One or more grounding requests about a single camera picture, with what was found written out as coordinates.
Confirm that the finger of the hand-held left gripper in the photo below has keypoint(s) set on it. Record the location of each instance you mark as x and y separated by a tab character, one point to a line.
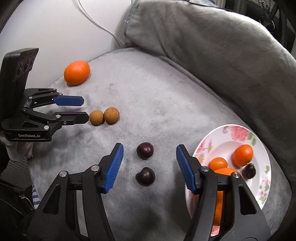
78	117
69	100

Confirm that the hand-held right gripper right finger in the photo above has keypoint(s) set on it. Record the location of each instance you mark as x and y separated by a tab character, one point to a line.
185	166

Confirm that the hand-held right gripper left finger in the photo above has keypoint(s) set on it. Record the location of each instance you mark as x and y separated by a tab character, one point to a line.
114	166

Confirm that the small brown kiwi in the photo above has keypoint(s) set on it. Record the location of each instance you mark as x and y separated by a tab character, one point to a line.
96	118
112	115

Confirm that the large smooth orange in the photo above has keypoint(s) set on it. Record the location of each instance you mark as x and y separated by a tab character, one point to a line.
77	73

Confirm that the dark purple plum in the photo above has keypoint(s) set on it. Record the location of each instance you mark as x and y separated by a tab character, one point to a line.
249	171
145	150
145	176

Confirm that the small mandarin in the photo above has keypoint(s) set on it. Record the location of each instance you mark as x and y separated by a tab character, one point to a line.
218	163

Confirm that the floral white plate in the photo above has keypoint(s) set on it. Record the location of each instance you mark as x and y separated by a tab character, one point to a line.
231	143

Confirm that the large bumpy orange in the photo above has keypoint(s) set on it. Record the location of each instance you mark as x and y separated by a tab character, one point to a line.
218	208

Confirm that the medium mandarin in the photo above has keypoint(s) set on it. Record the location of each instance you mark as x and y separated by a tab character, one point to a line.
242	155

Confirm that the person's left hand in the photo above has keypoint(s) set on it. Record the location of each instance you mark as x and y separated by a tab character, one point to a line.
18	150

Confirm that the blue striped cloth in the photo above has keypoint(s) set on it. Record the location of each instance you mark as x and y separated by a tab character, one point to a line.
35	197

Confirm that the grey fleece bolster cushion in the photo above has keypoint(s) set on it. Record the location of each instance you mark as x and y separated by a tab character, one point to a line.
208	46

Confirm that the black tripod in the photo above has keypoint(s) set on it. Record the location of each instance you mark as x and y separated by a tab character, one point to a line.
283	23

